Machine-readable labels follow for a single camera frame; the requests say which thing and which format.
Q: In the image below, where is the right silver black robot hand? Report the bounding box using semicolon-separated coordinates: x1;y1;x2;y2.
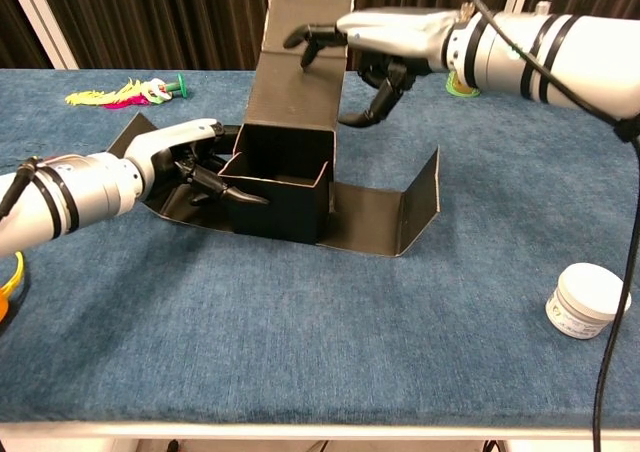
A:
282;6;460;129

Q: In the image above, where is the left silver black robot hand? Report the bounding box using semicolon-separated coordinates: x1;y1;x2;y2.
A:
122;117;271;207

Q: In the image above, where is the black cardboard folding box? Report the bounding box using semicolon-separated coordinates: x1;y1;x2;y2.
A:
105;0;442;258

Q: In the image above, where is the yellow pink feather toy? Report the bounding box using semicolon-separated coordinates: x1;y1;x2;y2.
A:
64;73;190;109

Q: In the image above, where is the green gold nesting doll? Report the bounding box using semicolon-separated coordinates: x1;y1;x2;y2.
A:
445;70;481;98

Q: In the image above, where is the blue felt table cover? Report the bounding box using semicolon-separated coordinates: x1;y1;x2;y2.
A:
0;68;640;429

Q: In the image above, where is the white plastic jar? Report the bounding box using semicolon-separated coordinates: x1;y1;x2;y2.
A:
544;263;632;341

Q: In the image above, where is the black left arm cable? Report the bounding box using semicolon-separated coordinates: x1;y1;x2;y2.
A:
0;155;41;218

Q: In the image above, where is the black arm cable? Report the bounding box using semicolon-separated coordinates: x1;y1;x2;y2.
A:
462;0;640;452
0;155;41;218

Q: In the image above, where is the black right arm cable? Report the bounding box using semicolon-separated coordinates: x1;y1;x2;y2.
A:
462;0;640;452

